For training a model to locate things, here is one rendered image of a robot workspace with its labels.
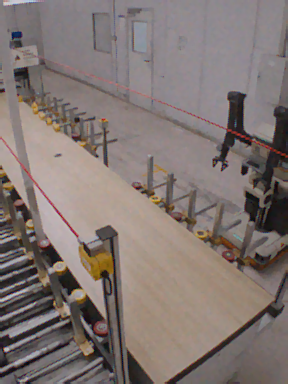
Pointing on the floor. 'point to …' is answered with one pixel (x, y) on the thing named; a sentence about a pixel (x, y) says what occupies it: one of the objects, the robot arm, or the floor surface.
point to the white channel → (18, 126)
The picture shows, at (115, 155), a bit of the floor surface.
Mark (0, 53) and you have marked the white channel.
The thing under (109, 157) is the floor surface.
